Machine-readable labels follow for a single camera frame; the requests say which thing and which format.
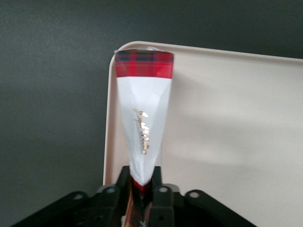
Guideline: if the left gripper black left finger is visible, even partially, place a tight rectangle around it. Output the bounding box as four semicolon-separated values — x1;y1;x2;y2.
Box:
93;166;132;227

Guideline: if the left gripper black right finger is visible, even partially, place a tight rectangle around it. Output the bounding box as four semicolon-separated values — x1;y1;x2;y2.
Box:
148;166;181;227

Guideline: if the red tartan cookie box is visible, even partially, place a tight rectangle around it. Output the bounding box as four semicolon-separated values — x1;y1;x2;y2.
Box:
113;46;175;227

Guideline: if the cream rectangular plastic tray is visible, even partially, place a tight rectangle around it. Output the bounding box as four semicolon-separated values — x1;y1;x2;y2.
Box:
102;40;303;227

